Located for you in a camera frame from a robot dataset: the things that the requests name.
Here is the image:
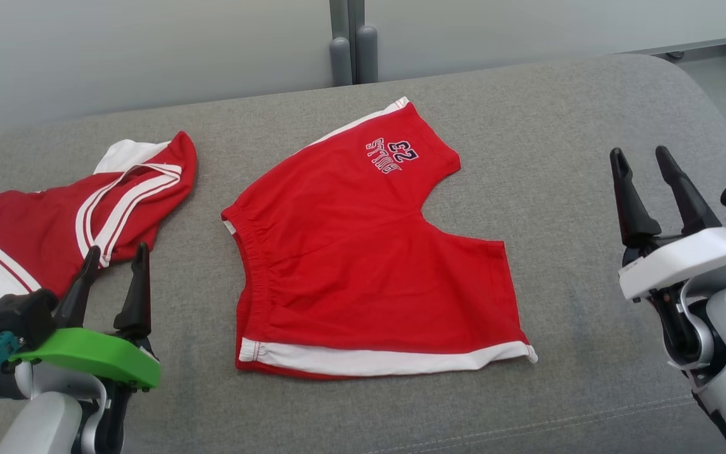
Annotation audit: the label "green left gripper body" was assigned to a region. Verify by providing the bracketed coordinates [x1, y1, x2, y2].
[10, 327, 161, 390]

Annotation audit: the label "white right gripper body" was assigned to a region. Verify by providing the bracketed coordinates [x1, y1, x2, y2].
[618, 227, 726, 301]

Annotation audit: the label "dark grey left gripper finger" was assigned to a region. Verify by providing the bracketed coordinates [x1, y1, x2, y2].
[114, 243, 151, 338]
[54, 246, 102, 329]

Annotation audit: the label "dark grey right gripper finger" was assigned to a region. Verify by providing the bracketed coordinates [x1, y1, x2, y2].
[610, 148, 662, 248]
[655, 146, 723, 235]

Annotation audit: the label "red jersey with white stripes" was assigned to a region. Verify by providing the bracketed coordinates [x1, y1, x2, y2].
[0, 131, 198, 314]

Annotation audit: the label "red shorts with white hem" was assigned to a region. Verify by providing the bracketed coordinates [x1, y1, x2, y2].
[221, 96, 539, 380]

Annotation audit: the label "grey fabric sofa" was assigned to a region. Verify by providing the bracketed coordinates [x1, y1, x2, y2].
[0, 54, 726, 454]

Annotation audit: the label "grey partition base rail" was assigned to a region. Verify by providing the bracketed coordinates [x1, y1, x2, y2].
[628, 35, 726, 57]

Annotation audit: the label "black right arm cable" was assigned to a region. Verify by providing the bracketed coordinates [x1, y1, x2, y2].
[691, 391, 726, 454]

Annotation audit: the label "grey partition post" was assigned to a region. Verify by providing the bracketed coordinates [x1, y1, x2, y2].
[347, 0, 379, 84]
[330, 0, 354, 87]

